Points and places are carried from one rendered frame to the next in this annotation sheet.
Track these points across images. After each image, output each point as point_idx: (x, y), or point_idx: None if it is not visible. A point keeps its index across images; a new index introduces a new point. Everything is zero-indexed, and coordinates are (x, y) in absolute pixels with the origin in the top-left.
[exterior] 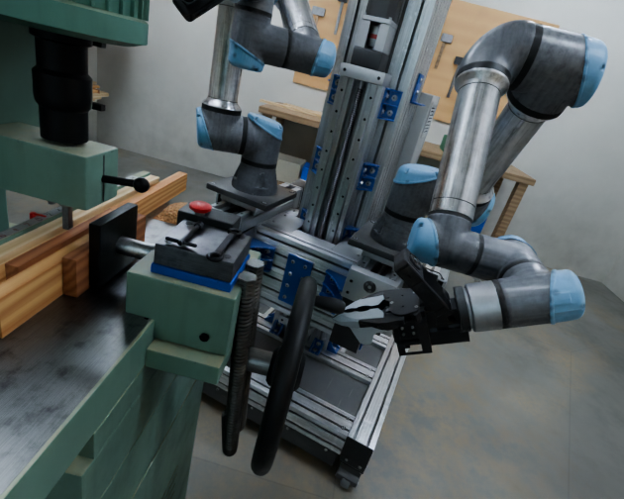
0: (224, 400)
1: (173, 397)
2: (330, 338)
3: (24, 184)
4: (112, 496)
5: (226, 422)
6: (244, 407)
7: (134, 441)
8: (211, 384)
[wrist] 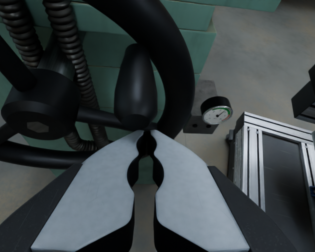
0: (229, 178)
1: (103, 85)
2: None
3: None
4: (1, 73)
5: None
6: (90, 129)
7: (20, 56)
8: (233, 163)
